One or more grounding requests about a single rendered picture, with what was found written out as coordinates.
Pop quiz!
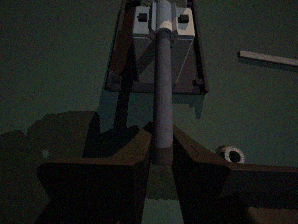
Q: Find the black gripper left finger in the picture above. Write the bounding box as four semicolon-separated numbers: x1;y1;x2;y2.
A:
36;122;153;224

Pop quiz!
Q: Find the grey ring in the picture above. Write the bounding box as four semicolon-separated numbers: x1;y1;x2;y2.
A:
220;147;245;163

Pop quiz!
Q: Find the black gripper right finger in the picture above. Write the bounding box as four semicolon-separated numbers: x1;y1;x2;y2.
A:
171;124;298;224

